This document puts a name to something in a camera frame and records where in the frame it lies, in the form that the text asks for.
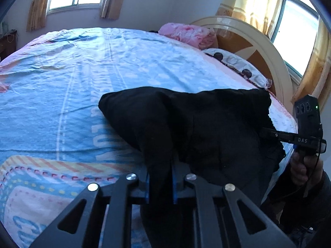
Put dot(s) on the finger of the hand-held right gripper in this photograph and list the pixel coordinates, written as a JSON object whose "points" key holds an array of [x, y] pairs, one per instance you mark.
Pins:
{"points": [[279, 135]]}

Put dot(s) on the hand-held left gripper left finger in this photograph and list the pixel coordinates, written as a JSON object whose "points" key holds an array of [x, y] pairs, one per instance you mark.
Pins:
{"points": [[147, 186]]}

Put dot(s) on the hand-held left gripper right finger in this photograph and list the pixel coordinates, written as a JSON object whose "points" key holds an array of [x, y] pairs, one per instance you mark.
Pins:
{"points": [[174, 183]]}

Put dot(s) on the black pants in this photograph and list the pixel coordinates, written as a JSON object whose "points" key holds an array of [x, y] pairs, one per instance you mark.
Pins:
{"points": [[206, 129]]}

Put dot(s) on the person's right forearm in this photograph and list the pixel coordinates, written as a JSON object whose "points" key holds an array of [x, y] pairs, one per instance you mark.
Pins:
{"points": [[305, 206]]}

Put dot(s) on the person's right hand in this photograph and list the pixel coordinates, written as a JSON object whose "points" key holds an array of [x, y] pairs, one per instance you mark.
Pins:
{"points": [[297, 170]]}

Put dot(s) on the white pillow with black dots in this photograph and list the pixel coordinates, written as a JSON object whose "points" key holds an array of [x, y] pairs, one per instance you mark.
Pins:
{"points": [[238, 64]]}

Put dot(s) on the cream wooden headboard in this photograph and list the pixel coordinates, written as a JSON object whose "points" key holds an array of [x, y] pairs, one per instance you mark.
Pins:
{"points": [[258, 46]]}

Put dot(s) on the large side window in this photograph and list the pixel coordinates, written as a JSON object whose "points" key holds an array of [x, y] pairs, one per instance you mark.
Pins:
{"points": [[294, 31]]}

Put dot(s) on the blue pink printed bed sheet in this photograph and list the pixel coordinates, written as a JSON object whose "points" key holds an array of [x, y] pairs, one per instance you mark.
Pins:
{"points": [[77, 82]]}

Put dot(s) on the pink floral folded blanket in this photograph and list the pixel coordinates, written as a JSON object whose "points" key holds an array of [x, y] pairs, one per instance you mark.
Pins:
{"points": [[186, 33]]}

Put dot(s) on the brown wooden desk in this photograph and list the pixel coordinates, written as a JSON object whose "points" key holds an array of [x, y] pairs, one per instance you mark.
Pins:
{"points": [[6, 44]]}

